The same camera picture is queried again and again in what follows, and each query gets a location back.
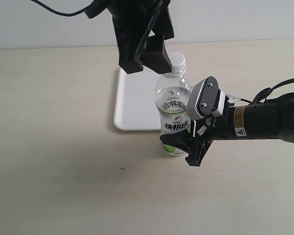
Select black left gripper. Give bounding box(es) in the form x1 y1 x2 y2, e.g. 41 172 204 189
85 0 174 74

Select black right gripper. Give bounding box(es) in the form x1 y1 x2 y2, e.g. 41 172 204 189
160 94 232 166

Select white bottle cap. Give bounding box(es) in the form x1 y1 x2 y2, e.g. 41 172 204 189
168 52 186 74

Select clear plastic drink bottle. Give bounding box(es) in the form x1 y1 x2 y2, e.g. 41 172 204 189
154 52 193 157

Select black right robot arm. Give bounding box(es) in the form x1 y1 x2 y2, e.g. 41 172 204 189
160 93 294 166

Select white plastic tray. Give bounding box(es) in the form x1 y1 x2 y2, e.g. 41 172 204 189
114 68 161 131

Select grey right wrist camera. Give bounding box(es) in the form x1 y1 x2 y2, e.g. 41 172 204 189
186 76 219 121

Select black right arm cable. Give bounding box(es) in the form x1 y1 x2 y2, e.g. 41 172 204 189
237 77 294 105

